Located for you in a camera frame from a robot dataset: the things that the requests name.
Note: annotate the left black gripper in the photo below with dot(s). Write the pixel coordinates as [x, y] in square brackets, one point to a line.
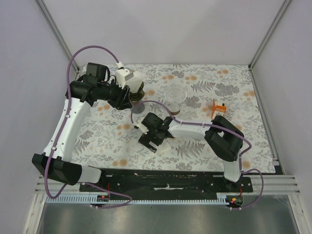
[123, 100]

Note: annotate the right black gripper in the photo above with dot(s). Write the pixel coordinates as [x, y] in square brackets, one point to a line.
[146, 139]

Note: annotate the green glass coffee dripper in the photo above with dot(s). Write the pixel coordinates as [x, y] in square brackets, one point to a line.
[137, 96]

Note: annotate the white paper coffee filter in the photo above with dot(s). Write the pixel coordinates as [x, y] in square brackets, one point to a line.
[134, 81]

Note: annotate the clear glass cup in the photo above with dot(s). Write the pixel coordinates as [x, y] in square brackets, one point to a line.
[175, 95]

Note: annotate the orange coffee filter box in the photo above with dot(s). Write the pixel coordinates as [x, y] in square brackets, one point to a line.
[218, 109]

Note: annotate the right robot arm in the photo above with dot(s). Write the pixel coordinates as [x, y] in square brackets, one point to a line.
[224, 138]

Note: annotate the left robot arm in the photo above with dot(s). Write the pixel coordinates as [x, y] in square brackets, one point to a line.
[55, 162]

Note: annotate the small glass beaker brown band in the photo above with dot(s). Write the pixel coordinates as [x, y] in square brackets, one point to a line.
[174, 113]

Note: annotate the floral patterned table mat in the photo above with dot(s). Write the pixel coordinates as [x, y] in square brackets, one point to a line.
[193, 118]

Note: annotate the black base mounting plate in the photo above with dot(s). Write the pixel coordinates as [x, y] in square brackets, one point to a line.
[167, 185]

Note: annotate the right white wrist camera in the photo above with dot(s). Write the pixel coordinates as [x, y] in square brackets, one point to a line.
[141, 126]

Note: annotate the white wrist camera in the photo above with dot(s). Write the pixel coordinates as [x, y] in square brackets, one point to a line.
[124, 76]
[141, 126]

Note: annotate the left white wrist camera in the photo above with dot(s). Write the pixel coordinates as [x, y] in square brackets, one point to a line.
[124, 76]

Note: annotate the aluminium rail frame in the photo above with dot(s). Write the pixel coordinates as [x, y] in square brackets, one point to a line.
[273, 185]

